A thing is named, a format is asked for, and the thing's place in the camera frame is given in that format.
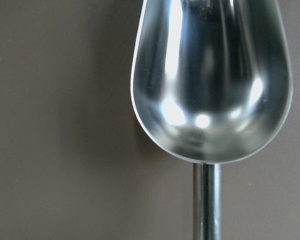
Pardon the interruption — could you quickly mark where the metal ice scoop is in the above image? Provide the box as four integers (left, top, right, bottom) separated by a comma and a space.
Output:
130, 0, 293, 240

